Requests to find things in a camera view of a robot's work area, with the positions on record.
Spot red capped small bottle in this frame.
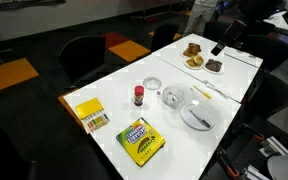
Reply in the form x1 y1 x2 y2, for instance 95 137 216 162
133 85 145 107

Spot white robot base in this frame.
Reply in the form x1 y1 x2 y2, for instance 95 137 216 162
267 150 288 180

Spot clear glass bowl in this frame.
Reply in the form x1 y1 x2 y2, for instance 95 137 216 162
161 85 186 111

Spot yellow crayola crayon box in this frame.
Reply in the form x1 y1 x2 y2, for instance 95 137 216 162
115 116 167 168

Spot white round plate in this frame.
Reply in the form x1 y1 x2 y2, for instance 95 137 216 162
179 103 216 132

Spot open yellow marker set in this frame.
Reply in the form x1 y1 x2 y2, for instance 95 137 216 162
74 97 111 134

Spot yellow bread rolls plate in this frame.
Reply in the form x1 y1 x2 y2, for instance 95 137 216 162
183 54 206 71

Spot black office chair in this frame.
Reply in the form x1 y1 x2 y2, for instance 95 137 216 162
150 22 181 53
58 35 109 89
245 73 288 125
243 33 288 73
0 128 113 180

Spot grey black knife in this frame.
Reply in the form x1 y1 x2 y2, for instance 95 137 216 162
189 108 212 129

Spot brown muffin pile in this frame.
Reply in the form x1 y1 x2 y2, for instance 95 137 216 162
182 42 202 58

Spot white plastic fork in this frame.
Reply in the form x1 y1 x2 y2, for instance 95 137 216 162
202 79 231 99

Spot chocolate donuts plate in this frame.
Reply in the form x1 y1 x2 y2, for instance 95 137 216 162
202 58 226 75

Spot black smartphone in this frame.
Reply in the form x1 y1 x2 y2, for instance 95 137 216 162
210 40 226 57

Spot person legs grey trousers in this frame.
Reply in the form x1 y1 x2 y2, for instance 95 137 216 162
182 0 219 37

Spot orange black clamp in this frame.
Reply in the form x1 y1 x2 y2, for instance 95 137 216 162
216 148 242 180

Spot yellow handled utensil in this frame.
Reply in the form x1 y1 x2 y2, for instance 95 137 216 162
192 84 213 100

